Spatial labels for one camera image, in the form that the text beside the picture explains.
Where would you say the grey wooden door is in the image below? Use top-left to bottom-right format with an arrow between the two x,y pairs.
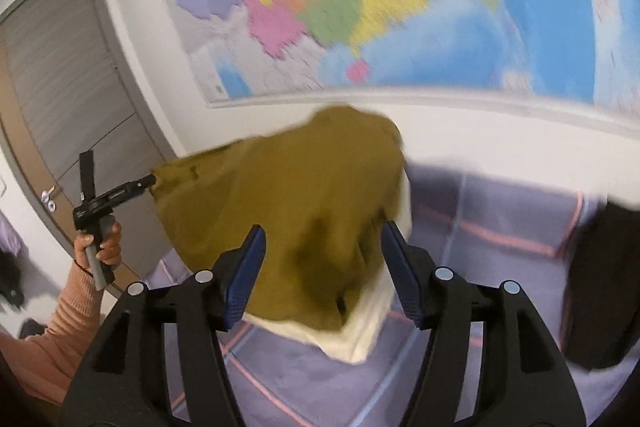
0,0 -> 177,301

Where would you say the purple plaid bed sheet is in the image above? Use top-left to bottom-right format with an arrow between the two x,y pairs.
166,168 -> 639,426

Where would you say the cream folded blanket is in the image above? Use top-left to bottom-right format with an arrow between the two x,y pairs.
243,172 -> 411,364

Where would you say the person's left hand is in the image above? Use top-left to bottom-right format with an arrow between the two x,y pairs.
74,222 -> 122,272

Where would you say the colourful wall map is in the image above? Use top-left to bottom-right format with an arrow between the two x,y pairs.
146,0 -> 640,118

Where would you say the black folded garment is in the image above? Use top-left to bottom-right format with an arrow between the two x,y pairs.
562,202 -> 639,371

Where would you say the olive green jacket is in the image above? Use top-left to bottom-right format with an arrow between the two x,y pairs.
151,106 -> 405,332

